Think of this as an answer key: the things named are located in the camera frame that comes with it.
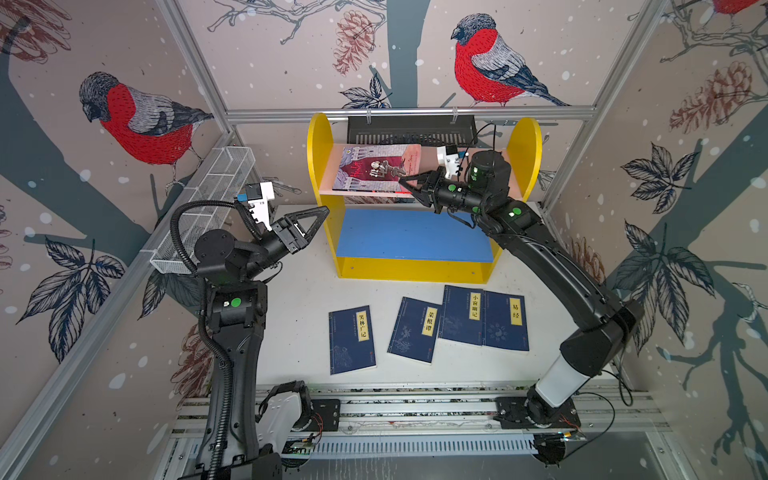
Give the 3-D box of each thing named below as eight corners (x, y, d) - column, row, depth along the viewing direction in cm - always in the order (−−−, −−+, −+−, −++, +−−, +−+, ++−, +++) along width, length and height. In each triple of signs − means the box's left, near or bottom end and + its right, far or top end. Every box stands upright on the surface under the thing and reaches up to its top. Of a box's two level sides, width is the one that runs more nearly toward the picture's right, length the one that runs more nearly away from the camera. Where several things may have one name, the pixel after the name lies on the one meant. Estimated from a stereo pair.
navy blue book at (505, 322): (484, 345, 87) (486, 342, 85) (484, 292, 98) (485, 289, 96) (527, 353, 86) (530, 350, 84) (521, 299, 97) (524, 295, 95)
